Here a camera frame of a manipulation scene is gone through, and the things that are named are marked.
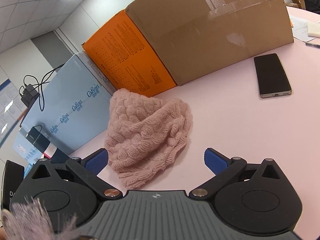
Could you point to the navy cylinder container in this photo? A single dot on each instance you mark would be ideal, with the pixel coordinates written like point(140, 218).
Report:
point(37, 141)

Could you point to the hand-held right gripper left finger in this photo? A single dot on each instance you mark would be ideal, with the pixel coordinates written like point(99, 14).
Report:
point(96, 162)

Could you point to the orange printed box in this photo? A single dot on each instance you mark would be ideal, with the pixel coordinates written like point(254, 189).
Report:
point(125, 55)

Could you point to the white paper sheets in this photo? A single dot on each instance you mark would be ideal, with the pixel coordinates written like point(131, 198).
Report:
point(298, 25)

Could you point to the small light blue box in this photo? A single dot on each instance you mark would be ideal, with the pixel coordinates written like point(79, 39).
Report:
point(22, 151)

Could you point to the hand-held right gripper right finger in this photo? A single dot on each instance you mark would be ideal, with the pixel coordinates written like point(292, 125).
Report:
point(215, 161)

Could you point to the wall poster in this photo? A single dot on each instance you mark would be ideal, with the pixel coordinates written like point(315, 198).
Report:
point(7, 105)

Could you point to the large light blue box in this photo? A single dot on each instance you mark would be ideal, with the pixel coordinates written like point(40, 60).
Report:
point(75, 120)

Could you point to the white notepad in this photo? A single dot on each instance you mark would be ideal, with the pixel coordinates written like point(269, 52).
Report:
point(314, 28)

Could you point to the black smartphone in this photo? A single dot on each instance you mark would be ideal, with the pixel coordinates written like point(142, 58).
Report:
point(272, 75)

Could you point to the dark pen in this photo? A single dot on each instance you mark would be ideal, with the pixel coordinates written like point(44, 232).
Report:
point(312, 44)

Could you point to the brown cardboard box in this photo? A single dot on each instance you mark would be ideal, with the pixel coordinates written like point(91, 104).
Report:
point(212, 42)

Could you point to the small cardboard box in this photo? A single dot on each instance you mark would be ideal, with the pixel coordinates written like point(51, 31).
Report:
point(297, 1)

